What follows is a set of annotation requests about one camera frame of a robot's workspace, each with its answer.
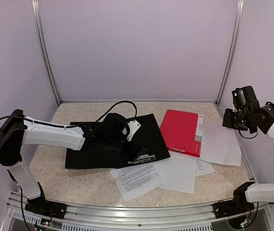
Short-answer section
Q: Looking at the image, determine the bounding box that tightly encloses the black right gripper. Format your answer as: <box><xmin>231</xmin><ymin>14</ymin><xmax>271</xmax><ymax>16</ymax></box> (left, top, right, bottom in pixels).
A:
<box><xmin>223</xmin><ymin>108</ymin><xmax>253</xmax><ymax>131</ymax></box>

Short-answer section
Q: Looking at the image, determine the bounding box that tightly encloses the black clip folder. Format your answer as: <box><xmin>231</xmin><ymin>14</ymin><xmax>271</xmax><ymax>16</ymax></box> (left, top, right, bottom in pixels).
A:
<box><xmin>65</xmin><ymin>113</ymin><xmax>170</xmax><ymax>169</ymax></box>

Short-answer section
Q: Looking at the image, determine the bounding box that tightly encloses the white paper sheet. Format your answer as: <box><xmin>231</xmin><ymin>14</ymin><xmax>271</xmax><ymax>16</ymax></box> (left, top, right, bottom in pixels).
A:
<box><xmin>198</xmin><ymin>120</ymin><xmax>241</xmax><ymax>167</ymax></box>

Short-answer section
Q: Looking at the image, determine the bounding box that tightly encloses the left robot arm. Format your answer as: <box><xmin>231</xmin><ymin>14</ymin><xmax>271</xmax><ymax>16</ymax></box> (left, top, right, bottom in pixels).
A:
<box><xmin>0</xmin><ymin>109</ymin><xmax>145</xmax><ymax>214</ymax></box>

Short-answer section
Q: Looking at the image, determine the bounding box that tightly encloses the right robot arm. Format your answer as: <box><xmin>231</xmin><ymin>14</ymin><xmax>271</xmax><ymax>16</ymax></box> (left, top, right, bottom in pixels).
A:
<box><xmin>223</xmin><ymin>86</ymin><xmax>274</xmax><ymax>214</ymax></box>

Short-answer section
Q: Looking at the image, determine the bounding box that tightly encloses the silver metal folder clip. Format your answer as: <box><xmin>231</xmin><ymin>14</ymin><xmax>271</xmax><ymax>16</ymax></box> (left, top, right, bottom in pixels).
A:
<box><xmin>128</xmin><ymin>156</ymin><xmax>156</xmax><ymax>165</ymax></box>

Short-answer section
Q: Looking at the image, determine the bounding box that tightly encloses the printed sheet under red folder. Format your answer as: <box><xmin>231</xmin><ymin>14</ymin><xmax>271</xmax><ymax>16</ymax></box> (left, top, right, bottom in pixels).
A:
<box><xmin>195</xmin><ymin>158</ymin><xmax>215</xmax><ymax>177</ymax></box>

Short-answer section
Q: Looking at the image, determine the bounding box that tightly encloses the red plastic folder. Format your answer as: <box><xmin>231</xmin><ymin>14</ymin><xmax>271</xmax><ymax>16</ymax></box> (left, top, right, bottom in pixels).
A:
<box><xmin>160</xmin><ymin>109</ymin><xmax>204</xmax><ymax>158</ymax></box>

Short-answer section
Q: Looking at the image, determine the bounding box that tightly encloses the printed text paper sheet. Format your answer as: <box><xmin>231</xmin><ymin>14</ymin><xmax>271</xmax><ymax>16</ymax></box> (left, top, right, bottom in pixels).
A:
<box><xmin>110</xmin><ymin>163</ymin><xmax>167</xmax><ymax>202</ymax></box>

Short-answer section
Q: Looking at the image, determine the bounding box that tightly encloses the white paper sheet underneath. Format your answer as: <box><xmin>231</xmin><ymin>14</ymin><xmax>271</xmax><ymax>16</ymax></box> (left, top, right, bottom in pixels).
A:
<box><xmin>157</xmin><ymin>152</ymin><xmax>196</xmax><ymax>194</ymax></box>

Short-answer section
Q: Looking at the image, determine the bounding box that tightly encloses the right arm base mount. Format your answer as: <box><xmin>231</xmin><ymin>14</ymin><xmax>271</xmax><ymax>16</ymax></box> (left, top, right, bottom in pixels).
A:
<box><xmin>213</xmin><ymin>181</ymin><xmax>255</xmax><ymax>218</ymax></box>

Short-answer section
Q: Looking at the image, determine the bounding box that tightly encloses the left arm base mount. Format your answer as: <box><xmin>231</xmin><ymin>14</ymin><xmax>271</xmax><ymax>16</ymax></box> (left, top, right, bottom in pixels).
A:
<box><xmin>25</xmin><ymin>200</ymin><xmax>68</xmax><ymax>219</ymax></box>

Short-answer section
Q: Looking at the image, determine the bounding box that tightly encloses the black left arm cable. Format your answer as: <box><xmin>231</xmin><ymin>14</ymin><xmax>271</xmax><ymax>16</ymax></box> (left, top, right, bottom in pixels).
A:
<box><xmin>0</xmin><ymin>101</ymin><xmax>138</xmax><ymax>162</ymax></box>

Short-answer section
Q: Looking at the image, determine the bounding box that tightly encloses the right aluminium corner post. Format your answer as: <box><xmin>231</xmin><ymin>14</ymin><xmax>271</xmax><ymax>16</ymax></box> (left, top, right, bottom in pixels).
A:
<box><xmin>215</xmin><ymin>0</ymin><xmax>244</xmax><ymax>107</ymax></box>

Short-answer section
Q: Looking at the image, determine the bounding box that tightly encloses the aluminium corner post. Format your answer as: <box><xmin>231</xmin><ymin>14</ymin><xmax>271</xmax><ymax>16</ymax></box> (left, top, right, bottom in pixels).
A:
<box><xmin>215</xmin><ymin>0</ymin><xmax>244</xmax><ymax>107</ymax></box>
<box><xmin>31</xmin><ymin>0</ymin><xmax>62</xmax><ymax>107</ymax></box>

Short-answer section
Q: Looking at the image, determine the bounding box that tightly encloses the front aluminium frame rail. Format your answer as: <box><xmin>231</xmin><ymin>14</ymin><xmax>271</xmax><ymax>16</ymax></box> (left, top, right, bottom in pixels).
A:
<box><xmin>0</xmin><ymin>192</ymin><xmax>274</xmax><ymax>231</ymax></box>

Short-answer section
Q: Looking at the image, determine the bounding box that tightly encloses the left aluminium corner post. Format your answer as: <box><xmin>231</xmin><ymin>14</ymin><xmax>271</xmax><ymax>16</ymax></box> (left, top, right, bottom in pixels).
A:
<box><xmin>31</xmin><ymin>0</ymin><xmax>62</xmax><ymax>107</ymax></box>

